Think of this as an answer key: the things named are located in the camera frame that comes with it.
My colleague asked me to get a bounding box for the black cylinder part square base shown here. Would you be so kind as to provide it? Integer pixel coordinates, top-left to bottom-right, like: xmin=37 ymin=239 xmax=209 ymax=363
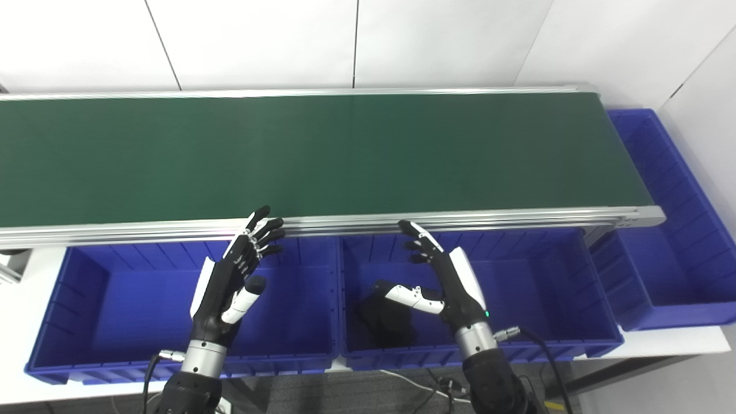
xmin=354 ymin=282 xmax=419 ymax=350

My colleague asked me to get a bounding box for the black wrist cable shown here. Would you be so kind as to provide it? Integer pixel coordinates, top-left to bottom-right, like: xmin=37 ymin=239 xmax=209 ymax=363
xmin=494 ymin=325 xmax=576 ymax=414
xmin=141 ymin=349 xmax=188 ymax=414

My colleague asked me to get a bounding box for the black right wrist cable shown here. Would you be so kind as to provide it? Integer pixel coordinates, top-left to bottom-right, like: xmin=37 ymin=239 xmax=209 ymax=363
xmin=494 ymin=325 xmax=576 ymax=414

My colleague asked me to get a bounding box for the white floor cable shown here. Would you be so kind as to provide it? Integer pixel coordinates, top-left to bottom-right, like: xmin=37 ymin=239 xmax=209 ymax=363
xmin=378 ymin=369 xmax=467 ymax=398

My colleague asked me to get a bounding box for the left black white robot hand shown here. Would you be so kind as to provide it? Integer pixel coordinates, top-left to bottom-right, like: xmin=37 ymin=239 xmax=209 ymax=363
xmin=190 ymin=205 xmax=286 ymax=346

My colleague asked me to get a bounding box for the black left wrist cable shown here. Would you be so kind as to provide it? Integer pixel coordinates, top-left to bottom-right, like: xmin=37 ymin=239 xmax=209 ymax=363
xmin=141 ymin=349 xmax=188 ymax=414

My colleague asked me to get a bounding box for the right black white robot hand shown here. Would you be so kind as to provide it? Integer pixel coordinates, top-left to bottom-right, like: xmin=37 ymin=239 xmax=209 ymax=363
xmin=374 ymin=220 xmax=490 ymax=332

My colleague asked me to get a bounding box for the blue plastic bin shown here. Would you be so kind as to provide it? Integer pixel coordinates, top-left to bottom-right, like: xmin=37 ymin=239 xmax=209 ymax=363
xmin=24 ymin=237 xmax=341 ymax=385
xmin=589 ymin=108 xmax=736 ymax=332
xmin=338 ymin=227 xmax=625 ymax=371

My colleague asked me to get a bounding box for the green conveyor belt aluminium frame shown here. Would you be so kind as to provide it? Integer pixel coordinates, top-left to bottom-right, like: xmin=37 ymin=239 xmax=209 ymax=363
xmin=0 ymin=83 xmax=666 ymax=251

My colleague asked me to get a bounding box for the aluminium conveyor leg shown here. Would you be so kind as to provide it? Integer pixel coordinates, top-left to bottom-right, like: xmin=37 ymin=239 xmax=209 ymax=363
xmin=0 ymin=249 xmax=33 ymax=285

